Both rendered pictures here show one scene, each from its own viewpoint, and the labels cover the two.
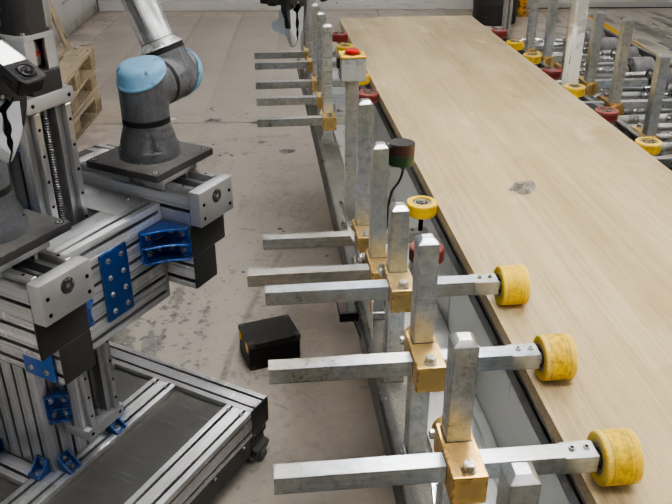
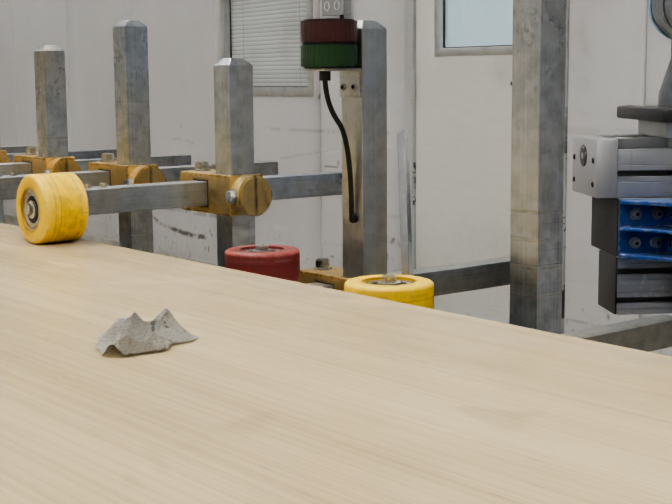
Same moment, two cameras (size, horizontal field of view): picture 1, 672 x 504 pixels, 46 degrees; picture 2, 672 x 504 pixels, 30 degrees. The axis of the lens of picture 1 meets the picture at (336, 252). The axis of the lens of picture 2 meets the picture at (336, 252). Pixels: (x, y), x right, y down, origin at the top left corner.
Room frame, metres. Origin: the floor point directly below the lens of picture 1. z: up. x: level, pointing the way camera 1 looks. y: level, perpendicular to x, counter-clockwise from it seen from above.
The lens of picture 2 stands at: (2.76, -0.86, 1.09)
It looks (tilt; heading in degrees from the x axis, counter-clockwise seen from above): 8 degrees down; 147
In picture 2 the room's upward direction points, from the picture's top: straight up
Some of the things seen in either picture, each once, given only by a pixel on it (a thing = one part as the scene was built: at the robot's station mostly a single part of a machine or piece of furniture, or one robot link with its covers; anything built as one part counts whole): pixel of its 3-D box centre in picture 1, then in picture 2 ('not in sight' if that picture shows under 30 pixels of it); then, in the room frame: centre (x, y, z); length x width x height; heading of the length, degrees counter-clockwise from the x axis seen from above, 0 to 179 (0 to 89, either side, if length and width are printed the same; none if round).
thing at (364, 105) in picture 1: (363, 189); (536, 244); (1.88, -0.07, 0.93); 0.04 x 0.04 x 0.48; 6
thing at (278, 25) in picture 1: (282, 27); not in sight; (1.85, 0.12, 1.35); 0.06 x 0.03 x 0.09; 62
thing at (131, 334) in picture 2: (524, 184); (136, 326); (1.95, -0.51, 0.91); 0.09 x 0.07 x 0.02; 124
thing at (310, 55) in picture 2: (400, 158); (329, 56); (1.64, -0.14, 1.11); 0.06 x 0.06 x 0.02
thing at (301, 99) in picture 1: (310, 100); not in sight; (3.08, 0.10, 0.81); 0.44 x 0.03 x 0.04; 96
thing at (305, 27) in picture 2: (401, 147); (328, 31); (1.64, -0.14, 1.14); 0.06 x 0.06 x 0.02
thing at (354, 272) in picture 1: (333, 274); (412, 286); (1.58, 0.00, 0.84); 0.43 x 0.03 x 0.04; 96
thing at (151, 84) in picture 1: (144, 87); not in sight; (1.86, 0.46, 1.21); 0.13 x 0.12 x 0.14; 159
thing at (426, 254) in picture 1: (420, 357); (134, 194); (1.13, -0.15, 0.93); 0.04 x 0.04 x 0.48; 6
